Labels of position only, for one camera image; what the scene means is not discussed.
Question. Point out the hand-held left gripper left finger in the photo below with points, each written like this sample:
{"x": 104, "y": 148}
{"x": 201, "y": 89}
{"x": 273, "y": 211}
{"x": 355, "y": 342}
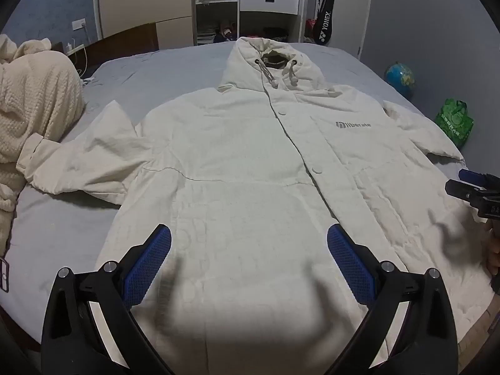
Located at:
{"x": 150, "y": 265}

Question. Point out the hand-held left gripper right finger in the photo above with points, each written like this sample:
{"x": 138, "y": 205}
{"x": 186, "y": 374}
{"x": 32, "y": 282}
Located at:
{"x": 347, "y": 261}

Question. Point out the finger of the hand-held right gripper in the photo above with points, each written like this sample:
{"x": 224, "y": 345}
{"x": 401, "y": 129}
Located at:
{"x": 474, "y": 175}
{"x": 463, "y": 190}

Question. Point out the white hooded jacket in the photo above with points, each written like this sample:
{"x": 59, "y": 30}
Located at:
{"x": 234, "y": 164}

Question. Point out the stack of folded clothes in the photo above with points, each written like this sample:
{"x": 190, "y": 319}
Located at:
{"x": 206, "y": 35}

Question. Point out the dark clothes pile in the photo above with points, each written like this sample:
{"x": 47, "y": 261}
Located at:
{"x": 273, "y": 34}

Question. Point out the person's right hand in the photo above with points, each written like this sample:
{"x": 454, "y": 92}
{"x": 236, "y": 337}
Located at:
{"x": 494, "y": 258}

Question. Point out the green shopping bag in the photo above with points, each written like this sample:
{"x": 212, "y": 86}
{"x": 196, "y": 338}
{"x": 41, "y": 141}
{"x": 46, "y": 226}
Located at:
{"x": 455, "y": 123}

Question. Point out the bed with grey sheet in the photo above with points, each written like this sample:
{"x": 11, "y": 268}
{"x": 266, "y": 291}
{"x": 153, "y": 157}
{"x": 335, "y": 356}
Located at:
{"x": 58, "y": 222}

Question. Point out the blue globe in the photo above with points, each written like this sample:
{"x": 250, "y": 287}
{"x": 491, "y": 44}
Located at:
{"x": 399, "y": 79}

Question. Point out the smartphone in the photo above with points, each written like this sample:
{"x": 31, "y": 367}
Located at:
{"x": 4, "y": 275}

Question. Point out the cream fleece blanket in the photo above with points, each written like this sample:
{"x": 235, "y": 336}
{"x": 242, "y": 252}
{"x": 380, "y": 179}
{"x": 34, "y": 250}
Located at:
{"x": 35, "y": 93}

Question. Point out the black racket bag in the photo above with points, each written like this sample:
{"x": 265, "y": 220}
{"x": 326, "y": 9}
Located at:
{"x": 324, "y": 23}

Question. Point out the red bag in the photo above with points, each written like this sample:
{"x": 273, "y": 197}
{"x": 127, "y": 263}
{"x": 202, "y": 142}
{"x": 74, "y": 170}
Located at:
{"x": 311, "y": 29}

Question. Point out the brown wooden headboard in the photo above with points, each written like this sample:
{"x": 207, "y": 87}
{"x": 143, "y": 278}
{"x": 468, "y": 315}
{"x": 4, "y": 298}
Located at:
{"x": 125, "y": 43}

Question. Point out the open wardrobe shelf unit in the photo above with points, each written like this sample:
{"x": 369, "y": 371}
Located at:
{"x": 215, "y": 11}

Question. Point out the beige wardrobe door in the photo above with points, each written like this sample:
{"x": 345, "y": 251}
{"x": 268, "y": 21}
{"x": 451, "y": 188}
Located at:
{"x": 144, "y": 0}

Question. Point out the white wall socket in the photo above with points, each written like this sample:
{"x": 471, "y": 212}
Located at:
{"x": 79, "y": 24}

